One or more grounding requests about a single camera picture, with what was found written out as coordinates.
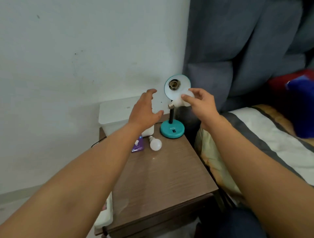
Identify brown wooden bedside table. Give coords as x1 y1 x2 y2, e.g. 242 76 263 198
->
94 113 219 238

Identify purple bulb box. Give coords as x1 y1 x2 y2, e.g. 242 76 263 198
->
131 135 144 153

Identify white grey striped bed sheet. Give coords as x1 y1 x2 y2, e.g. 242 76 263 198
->
220 104 314 187

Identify person's left forearm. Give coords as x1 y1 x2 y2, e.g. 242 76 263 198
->
0 122 148 238

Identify teal desk lamp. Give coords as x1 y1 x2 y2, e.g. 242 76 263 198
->
160 74 192 139

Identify pale yellow pillow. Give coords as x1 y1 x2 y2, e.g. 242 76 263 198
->
195 127 246 204

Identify white power strip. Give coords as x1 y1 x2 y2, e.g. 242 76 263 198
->
94 192 114 230

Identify person's right hand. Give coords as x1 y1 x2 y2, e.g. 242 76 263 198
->
181 88 221 128

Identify grey curtain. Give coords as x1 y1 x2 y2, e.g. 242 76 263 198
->
183 0 314 141

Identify person's right forearm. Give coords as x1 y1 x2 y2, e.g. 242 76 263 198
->
201 115 314 238

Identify black cable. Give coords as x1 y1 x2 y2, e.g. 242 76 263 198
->
91 136 107 148

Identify white plastic storage box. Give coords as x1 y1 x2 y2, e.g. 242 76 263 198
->
99 96 155 138

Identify person's blue trousers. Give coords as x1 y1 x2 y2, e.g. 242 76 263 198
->
196 207 268 238

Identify person's left hand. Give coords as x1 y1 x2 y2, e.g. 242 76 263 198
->
128 89 164 130

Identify white light bulb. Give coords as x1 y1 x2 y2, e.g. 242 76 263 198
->
149 136 162 151
168 89 195 110

